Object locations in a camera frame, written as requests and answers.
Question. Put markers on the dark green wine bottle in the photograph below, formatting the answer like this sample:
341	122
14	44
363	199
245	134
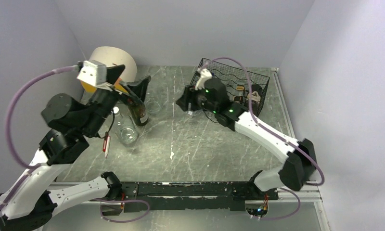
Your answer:
255	97

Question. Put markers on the blue square bottle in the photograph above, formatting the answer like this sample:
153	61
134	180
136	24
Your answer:
193	82

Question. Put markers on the black wire wine rack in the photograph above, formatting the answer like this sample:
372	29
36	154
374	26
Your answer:
234	79

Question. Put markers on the clear bottle silver cap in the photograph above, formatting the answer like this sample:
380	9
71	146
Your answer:
153	100

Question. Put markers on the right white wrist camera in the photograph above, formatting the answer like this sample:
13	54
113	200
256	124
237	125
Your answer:
205	75

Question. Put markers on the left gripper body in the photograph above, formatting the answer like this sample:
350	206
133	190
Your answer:
105	99

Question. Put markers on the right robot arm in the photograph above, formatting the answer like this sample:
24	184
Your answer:
297	157

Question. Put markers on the red and white pen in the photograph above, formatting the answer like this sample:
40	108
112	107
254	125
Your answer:
106	145

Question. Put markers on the dark bottle black neck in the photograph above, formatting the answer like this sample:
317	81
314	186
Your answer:
137	109

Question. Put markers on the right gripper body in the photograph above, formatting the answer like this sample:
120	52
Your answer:
199	101

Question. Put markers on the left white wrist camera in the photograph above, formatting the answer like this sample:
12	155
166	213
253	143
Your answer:
93	73

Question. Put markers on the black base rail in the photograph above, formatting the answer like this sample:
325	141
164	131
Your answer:
231	195

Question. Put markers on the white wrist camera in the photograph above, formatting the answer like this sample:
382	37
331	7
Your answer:
205	75
93	73

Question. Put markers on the cream and orange cylinder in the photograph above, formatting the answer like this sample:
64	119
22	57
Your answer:
112	56

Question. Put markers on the clear bottle white cap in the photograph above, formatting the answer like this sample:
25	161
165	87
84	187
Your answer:
124	127

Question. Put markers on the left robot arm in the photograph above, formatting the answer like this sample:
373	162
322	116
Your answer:
29	204

